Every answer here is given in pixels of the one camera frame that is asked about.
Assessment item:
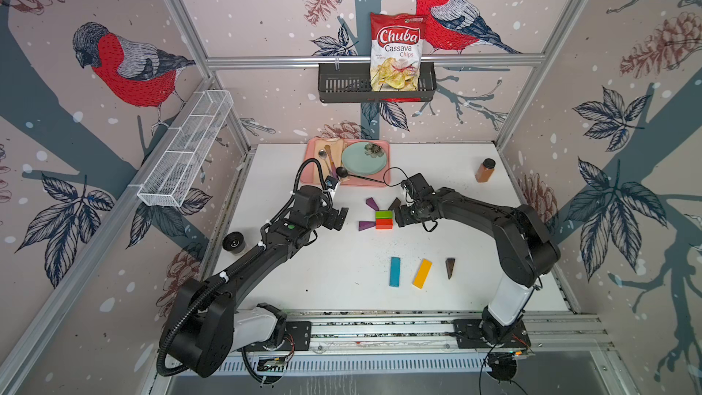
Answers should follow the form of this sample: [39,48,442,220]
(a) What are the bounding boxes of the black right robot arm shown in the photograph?
[395,173,561,346]

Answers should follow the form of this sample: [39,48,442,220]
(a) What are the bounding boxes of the black lid shaker jar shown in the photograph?
[222,232,246,254]

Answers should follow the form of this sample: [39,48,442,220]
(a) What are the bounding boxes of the brown spice bottle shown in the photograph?
[475,158,497,183]

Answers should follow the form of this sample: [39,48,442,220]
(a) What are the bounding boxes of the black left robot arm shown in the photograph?
[156,175,346,378]

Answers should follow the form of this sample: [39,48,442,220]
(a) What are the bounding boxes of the black wall basket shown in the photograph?
[317,63,437,104]

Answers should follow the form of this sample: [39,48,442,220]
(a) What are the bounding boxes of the yellow long block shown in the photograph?
[412,259,433,290]

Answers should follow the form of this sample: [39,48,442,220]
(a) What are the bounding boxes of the teal long block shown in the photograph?
[389,257,401,288]

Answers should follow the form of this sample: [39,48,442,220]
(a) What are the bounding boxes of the dark brown triangle block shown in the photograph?
[389,197,401,210]
[445,258,456,280]

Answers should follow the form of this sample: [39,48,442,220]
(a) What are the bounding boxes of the red rectangular block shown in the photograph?
[375,219,394,230]

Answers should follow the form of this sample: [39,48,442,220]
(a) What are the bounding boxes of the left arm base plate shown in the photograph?
[246,321,312,354]

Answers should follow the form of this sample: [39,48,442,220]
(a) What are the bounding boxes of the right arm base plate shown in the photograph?
[452,319,531,349]

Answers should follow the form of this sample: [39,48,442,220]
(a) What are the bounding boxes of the gold purple knife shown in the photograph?
[325,144,339,178]

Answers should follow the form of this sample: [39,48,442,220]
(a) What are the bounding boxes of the green rectangular block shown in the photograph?
[375,210,393,221]

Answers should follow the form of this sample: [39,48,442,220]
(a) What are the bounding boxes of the silver spoon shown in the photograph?
[317,149,332,176]

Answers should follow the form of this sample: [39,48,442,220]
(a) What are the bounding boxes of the white wire wall basket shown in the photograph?
[137,90,233,208]

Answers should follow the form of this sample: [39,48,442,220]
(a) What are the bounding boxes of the black spoon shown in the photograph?
[337,166,385,185]

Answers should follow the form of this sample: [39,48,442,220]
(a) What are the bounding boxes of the beige napkin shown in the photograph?
[312,138,350,185]

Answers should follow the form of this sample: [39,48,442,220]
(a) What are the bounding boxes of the pink tray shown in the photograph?
[303,137,390,188]

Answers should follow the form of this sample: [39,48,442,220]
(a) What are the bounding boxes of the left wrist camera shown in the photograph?
[324,176,339,191]

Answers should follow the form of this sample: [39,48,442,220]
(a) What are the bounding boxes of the Chuba cassava chips bag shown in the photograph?
[369,13,426,91]

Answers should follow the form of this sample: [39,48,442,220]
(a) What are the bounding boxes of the mint green flower plate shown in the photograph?
[341,142,389,177]

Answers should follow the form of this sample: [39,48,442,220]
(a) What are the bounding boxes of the purple triangle block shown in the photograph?
[358,221,376,232]
[366,197,380,211]

